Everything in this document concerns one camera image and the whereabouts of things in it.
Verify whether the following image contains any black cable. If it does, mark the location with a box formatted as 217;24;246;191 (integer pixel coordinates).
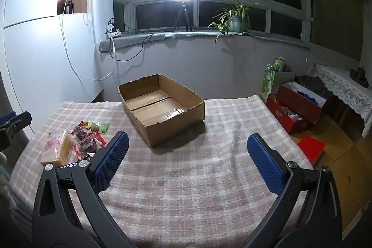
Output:
109;24;175;63

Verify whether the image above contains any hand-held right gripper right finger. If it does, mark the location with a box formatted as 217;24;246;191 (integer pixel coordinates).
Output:
246;133;343;248

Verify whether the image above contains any white cable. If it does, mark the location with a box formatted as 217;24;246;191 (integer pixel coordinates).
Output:
60;0;117;81

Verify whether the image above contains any grey box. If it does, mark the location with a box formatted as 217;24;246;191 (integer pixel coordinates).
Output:
272;71;296;92

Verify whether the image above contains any brown cardboard box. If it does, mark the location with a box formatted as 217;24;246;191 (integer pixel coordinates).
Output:
118;74;205;148

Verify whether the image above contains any red flat lid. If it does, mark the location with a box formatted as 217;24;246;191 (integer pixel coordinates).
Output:
297;136;326;164

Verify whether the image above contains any potted spider plant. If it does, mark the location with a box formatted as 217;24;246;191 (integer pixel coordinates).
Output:
208;0;259;44

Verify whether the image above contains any white power strip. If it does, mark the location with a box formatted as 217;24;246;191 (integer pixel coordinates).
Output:
105;22;122;39

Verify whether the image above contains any white lace tablecloth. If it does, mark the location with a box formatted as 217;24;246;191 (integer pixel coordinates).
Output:
312;63;372;138

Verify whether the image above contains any large open red box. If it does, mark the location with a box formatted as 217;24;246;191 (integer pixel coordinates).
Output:
276;81;327;125

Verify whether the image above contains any dark figurine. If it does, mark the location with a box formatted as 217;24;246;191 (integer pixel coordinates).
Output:
349;66;368;83

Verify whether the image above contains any red candy packet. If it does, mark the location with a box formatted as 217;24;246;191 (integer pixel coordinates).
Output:
72;141;83;163

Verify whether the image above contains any clear bread packet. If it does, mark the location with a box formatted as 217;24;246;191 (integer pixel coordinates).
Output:
40;128;76;168

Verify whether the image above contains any low red box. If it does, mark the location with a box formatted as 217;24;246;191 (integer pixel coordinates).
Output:
266;94;313;135

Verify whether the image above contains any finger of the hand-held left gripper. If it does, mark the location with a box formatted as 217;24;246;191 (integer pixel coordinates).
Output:
0;111;32;138

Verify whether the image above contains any white cabinet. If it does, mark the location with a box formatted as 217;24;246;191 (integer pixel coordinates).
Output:
0;0;105;135

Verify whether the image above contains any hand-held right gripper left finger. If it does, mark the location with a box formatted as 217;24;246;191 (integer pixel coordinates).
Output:
32;131;137;248

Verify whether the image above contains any green juice carton box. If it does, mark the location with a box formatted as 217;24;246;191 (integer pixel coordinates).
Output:
259;57;287;103

